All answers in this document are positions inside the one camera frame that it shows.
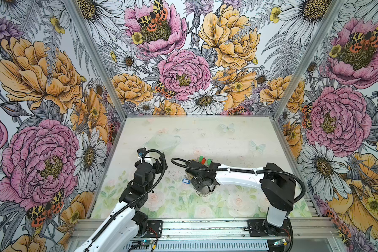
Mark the large metal keyring with keys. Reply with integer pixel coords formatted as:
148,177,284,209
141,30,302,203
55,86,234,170
191,155,216,197

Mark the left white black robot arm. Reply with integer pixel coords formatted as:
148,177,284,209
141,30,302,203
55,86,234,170
75,149,168,252

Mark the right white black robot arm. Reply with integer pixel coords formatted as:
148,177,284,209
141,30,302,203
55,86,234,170
183,160,306,236

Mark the green circuit board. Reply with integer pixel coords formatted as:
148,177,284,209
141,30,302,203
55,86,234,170
128,239,156,252

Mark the white vented panel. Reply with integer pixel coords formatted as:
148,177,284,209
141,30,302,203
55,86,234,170
116,240,270,252

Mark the left black corrugated cable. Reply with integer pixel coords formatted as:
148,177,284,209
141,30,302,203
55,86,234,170
88,148,168,243

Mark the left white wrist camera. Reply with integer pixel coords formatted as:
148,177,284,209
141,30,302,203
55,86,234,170
137,148,151,163

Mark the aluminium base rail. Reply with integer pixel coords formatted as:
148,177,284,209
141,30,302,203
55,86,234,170
70,216,338,243

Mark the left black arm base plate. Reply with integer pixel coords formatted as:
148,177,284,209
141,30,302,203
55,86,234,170
137,220,163,238

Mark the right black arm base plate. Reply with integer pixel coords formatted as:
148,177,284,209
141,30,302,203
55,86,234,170
244,219,292,237

